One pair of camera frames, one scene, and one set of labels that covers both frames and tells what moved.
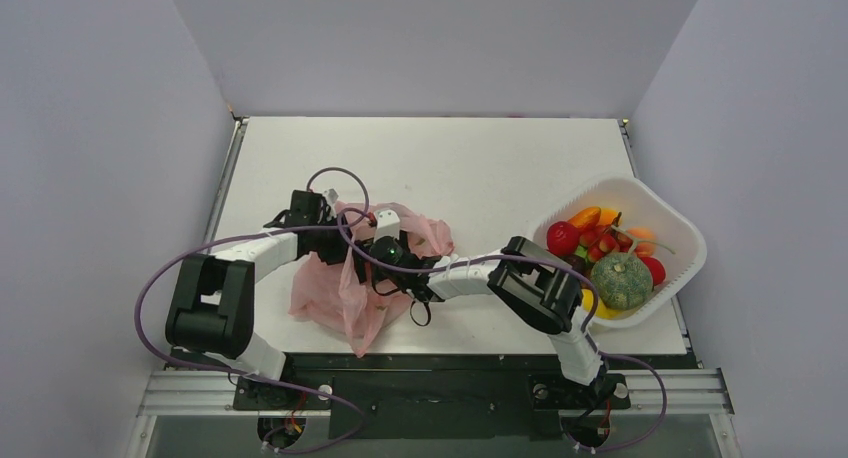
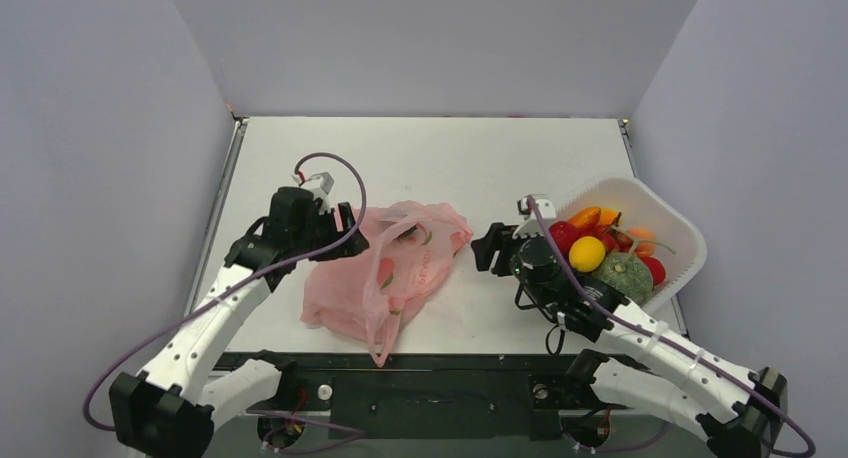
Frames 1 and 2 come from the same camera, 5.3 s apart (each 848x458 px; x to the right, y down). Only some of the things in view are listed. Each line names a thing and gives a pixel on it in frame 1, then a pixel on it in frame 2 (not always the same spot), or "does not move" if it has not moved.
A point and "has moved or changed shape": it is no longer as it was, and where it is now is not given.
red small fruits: (562, 237) does not move
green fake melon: (624, 282) does not move
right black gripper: (370, 269) -> (501, 246)
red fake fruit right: (656, 268) does not move
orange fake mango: (586, 218) does not move
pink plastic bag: (333, 295) has moved or changed shape
